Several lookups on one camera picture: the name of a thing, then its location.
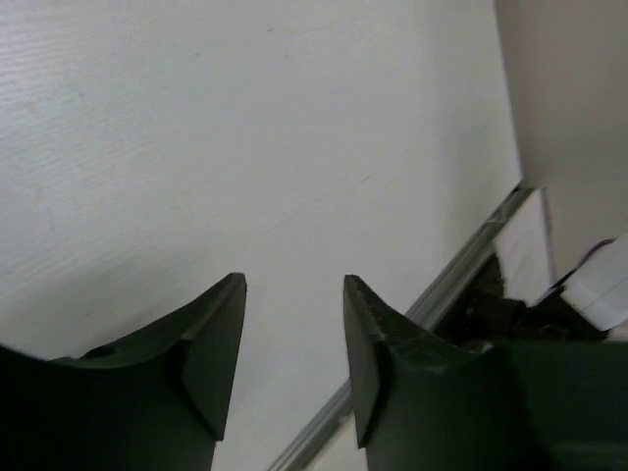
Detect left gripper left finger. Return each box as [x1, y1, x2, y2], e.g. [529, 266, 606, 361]
[1, 273, 247, 470]

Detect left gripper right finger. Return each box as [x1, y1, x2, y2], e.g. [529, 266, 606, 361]
[343, 275, 627, 470]

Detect aluminium rail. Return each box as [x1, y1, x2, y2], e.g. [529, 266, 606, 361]
[268, 187, 533, 471]

